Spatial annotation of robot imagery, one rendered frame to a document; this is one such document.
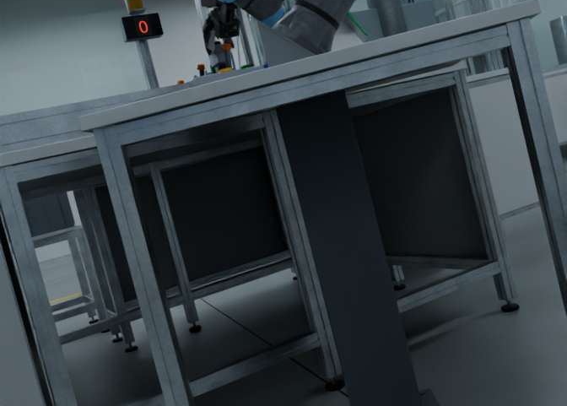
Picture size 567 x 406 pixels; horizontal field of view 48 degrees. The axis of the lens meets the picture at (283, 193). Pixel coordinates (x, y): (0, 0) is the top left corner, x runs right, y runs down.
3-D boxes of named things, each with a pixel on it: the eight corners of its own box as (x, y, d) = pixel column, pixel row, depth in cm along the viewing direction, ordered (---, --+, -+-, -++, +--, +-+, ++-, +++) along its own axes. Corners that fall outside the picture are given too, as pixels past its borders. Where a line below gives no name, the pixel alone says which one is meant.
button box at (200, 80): (268, 85, 183) (263, 63, 183) (201, 98, 174) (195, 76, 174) (259, 90, 189) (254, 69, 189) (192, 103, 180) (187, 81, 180)
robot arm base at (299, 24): (326, 62, 144) (349, 24, 143) (268, 27, 143) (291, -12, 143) (321, 70, 159) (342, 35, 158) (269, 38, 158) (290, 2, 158)
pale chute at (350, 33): (365, 46, 215) (367, 34, 212) (330, 53, 212) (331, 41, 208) (331, 5, 233) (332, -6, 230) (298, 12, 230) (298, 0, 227)
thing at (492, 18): (542, 13, 120) (538, -3, 120) (80, 132, 123) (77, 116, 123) (452, 66, 190) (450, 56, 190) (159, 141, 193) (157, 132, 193)
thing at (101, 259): (478, 227, 391) (445, 89, 387) (126, 354, 296) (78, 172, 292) (438, 228, 425) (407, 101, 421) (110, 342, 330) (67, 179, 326)
